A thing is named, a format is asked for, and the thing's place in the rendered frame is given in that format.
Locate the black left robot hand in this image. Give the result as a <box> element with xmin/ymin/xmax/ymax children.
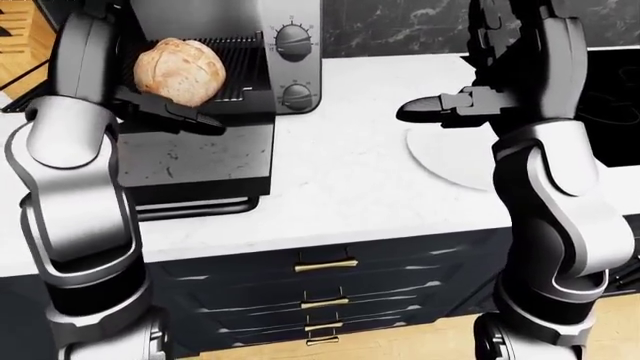
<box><xmin>112</xmin><ymin>86</ymin><xmax>226</xmax><ymax>136</ymax></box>

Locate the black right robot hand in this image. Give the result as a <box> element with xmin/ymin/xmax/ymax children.
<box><xmin>396</xmin><ymin>0</ymin><xmax>549</xmax><ymax>129</ymax></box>

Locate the round crusty bread loaf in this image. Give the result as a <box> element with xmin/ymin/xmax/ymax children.
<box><xmin>132</xmin><ymin>36</ymin><xmax>227</xmax><ymax>109</ymax></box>

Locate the white round plate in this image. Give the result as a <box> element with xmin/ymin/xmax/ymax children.
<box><xmin>405</xmin><ymin>126</ymin><xmax>502</xmax><ymax>193</ymax></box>

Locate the black toaster oven door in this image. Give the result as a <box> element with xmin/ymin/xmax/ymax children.
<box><xmin>115</xmin><ymin>110</ymin><xmax>277</xmax><ymax>223</ymax></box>

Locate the small grey oven knob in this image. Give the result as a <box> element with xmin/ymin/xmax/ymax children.
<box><xmin>280</xmin><ymin>83</ymin><xmax>313</xmax><ymax>112</ymax></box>

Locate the silver toaster oven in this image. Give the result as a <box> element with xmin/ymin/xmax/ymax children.
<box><xmin>112</xmin><ymin>0</ymin><xmax>324</xmax><ymax>223</ymax></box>

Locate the black glass cooktop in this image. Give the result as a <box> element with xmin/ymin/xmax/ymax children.
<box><xmin>573</xmin><ymin>45</ymin><xmax>640</xmax><ymax>169</ymax></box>

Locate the large grey oven knob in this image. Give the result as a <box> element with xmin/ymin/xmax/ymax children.
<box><xmin>274</xmin><ymin>23</ymin><xmax>315</xmax><ymax>63</ymax></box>

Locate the wooden knife block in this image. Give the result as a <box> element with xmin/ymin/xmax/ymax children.
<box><xmin>0</xmin><ymin>0</ymin><xmax>69</xmax><ymax>114</ymax></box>

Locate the dark blue drawer cabinet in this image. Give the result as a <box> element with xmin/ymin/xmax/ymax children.
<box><xmin>139</xmin><ymin>227</ymin><xmax>517</xmax><ymax>358</ymax></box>

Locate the black wire oven rack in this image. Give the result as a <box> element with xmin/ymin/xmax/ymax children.
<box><xmin>119</xmin><ymin>30</ymin><xmax>266</xmax><ymax>103</ymax></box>

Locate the black range door handle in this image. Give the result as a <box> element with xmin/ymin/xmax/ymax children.
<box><xmin>611</xmin><ymin>253</ymin><xmax>640</xmax><ymax>291</ymax></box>

